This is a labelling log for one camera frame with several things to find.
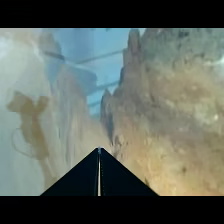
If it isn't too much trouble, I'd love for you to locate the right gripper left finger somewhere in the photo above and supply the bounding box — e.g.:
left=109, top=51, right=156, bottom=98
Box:
left=40, top=146, right=100, bottom=197

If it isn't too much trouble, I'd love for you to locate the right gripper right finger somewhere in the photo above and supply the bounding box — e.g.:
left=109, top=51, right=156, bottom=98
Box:
left=99, top=146, right=160, bottom=197

